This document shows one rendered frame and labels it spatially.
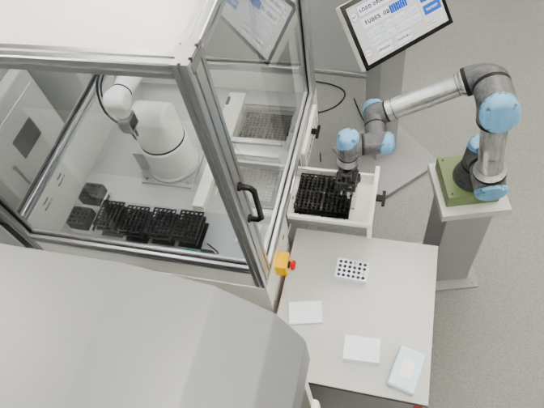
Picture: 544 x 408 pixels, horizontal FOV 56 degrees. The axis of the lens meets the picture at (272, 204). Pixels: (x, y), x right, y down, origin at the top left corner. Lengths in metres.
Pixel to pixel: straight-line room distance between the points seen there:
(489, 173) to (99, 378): 1.47
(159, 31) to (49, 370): 0.70
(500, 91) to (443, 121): 1.89
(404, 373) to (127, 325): 1.14
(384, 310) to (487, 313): 0.99
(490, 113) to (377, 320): 0.84
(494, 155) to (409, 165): 1.44
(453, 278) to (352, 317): 1.04
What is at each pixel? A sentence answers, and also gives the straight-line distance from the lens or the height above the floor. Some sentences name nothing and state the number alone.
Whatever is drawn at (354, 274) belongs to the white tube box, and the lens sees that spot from 2.03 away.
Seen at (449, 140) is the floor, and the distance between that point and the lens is 3.47.
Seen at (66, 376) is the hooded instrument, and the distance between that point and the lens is 1.00.
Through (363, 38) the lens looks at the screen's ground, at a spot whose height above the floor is 1.07.
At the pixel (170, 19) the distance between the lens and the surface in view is 1.19.
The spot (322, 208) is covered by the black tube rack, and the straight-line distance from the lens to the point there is 2.05.
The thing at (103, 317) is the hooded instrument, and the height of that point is 1.78.
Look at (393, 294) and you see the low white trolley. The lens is 2.04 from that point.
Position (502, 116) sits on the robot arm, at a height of 1.42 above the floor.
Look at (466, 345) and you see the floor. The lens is 2.82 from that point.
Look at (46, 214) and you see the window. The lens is 1.92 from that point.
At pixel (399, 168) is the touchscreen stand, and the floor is 0.04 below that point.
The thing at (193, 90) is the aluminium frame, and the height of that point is 1.93.
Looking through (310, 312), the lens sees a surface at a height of 0.78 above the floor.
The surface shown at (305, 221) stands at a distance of 2.06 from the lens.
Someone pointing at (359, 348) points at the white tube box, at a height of 0.81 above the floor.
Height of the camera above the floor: 2.63
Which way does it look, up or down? 56 degrees down
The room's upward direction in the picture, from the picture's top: 14 degrees counter-clockwise
